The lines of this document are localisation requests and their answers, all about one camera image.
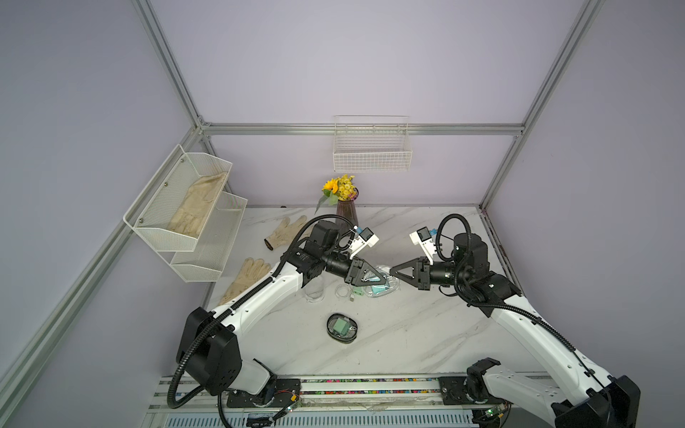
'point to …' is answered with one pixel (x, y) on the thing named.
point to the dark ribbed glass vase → (346, 209)
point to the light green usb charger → (341, 325)
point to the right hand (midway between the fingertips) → (393, 276)
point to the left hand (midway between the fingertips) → (379, 283)
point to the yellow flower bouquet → (340, 188)
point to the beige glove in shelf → (190, 218)
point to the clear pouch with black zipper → (337, 336)
